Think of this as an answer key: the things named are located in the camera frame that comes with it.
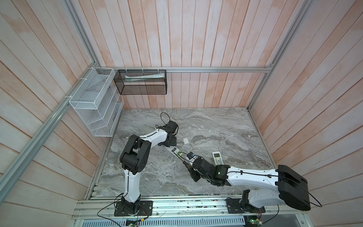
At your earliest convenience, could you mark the white remote with green screen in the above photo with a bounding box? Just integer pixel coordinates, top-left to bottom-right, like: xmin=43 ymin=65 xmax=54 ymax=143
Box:
xmin=171 ymin=147 xmax=181 ymax=157

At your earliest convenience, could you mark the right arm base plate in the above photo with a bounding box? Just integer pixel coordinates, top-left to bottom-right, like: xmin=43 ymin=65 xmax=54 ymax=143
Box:
xmin=225 ymin=197 xmax=266 ymax=214

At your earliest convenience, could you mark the white paper in basket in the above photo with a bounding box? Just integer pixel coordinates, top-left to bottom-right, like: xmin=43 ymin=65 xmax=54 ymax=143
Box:
xmin=124 ymin=73 xmax=165 ymax=82

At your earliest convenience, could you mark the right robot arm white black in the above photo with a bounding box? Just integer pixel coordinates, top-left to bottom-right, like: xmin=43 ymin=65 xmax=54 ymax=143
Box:
xmin=183 ymin=154 xmax=311 ymax=213

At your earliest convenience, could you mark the green circuit board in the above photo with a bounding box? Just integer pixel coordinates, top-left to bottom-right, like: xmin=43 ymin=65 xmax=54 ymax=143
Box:
xmin=125 ymin=219 xmax=141 ymax=227

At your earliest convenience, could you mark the white air conditioner remote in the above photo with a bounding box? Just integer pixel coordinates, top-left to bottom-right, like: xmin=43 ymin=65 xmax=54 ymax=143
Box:
xmin=212 ymin=151 xmax=224 ymax=166

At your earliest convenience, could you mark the black mesh wall basket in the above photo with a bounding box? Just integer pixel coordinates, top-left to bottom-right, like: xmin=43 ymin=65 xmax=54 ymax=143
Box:
xmin=113 ymin=69 xmax=168 ymax=95

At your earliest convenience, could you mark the white mesh wall shelf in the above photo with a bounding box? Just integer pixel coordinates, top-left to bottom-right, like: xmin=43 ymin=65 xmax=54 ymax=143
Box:
xmin=69 ymin=67 xmax=124 ymax=137

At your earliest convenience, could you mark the aluminium mounting rail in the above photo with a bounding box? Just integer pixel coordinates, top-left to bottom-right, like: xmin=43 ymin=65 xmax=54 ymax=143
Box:
xmin=70 ymin=195 xmax=307 ymax=220

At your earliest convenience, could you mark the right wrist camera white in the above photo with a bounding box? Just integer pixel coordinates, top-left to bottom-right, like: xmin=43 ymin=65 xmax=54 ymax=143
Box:
xmin=186 ymin=152 xmax=197 ymax=163

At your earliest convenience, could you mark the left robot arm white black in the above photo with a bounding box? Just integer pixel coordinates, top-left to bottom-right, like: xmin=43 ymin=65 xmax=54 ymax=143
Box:
xmin=120 ymin=121 xmax=179 ymax=206

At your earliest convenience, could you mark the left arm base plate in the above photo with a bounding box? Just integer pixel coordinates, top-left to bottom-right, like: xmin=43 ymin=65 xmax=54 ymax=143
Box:
xmin=114 ymin=200 xmax=153 ymax=217

